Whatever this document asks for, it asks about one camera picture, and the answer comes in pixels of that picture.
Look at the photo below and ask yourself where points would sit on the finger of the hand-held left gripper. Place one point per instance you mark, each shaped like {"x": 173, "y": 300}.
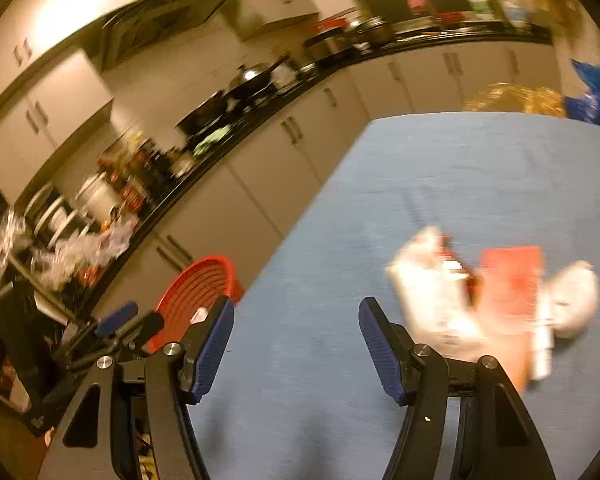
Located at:
{"x": 115, "y": 319}
{"x": 142, "y": 326}

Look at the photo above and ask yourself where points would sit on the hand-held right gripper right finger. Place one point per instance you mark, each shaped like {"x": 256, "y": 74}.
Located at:
{"x": 380, "y": 355}

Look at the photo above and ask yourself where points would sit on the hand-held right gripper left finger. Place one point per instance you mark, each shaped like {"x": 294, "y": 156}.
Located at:
{"x": 212, "y": 355}

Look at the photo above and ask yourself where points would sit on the red plastic mesh basket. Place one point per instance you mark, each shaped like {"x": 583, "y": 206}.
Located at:
{"x": 200, "y": 285}

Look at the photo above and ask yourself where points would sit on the heap of crumpled plastic bags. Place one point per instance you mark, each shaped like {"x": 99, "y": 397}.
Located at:
{"x": 80, "y": 255}

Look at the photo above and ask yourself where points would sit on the white crumpled plastic bag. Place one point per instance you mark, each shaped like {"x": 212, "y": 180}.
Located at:
{"x": 430, "y": 300}

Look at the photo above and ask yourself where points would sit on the dish rack with plates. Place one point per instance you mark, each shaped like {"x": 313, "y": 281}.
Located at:
{"x": 55, "y": 215}

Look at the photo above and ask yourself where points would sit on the white electric kettle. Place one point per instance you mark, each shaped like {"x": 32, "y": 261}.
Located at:
{"x": 96, "y": 195}

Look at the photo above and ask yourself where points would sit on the pink cardboard box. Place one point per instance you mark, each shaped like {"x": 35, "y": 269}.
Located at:
{"x": 510, "y": 285}

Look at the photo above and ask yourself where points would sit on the row of condiment bottles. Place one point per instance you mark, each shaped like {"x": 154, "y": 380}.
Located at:
{"x": 140, "y": 170}

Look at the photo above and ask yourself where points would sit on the blue table cloth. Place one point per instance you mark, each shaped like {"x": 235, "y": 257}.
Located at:
{"x": 430, "y": 185}

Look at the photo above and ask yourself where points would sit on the green dish cloth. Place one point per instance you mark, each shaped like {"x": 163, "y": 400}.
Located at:
{"x": 211, "y": 141}

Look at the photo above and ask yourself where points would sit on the crumpled white wrapper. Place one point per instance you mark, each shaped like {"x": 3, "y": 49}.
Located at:
{"x": 575, "y": 300}

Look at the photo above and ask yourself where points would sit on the white base cabinets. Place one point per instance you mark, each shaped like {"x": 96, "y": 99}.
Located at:
{"x": 280, "y": 160}

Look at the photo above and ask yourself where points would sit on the dark frying pan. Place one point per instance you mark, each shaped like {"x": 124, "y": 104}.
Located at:
{"x": 202, "y": 112}

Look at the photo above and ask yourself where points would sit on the white upper cabinets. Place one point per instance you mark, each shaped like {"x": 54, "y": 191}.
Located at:
{"x": 55, "y": 100}

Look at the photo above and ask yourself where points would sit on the black kitchen countertop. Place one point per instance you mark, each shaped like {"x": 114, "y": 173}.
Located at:
{"x": 280, "y": 97}

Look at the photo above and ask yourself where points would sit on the wok with metal lid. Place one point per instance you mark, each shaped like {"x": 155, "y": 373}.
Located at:
{"x": 252, "y": 77}

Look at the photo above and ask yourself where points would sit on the yellow plastic bag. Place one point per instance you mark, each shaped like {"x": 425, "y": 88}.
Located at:
{"x": 515, "y": 99}

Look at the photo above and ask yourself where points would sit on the range hood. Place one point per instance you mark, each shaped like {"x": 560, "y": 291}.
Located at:
{"x": 165, "y": 25}

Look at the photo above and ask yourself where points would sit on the rice cooker pot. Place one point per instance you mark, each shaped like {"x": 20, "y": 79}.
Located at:
{"x": 325, "y": 45}

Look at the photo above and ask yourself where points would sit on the metal cooking pot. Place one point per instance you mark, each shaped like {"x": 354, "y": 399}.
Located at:
{"x": 372, "y": 30}

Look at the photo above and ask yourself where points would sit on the blue plastic bag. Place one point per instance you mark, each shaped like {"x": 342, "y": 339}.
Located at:
{"x": 592, "y": 95}

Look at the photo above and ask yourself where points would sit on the pink cloth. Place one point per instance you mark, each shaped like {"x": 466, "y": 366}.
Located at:
{"x": 418, "y": 0}

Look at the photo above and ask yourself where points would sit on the white jug green label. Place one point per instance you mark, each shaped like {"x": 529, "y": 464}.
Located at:
{"x": 478, "y": 2}

